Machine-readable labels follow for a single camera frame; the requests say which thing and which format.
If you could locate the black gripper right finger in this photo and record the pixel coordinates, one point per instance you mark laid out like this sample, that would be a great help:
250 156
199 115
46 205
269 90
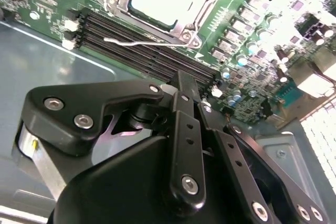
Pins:
231 154

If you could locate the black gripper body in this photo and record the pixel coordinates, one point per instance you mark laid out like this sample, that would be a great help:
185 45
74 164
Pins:
118 195

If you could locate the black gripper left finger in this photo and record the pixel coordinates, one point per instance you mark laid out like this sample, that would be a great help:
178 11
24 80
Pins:
78 98

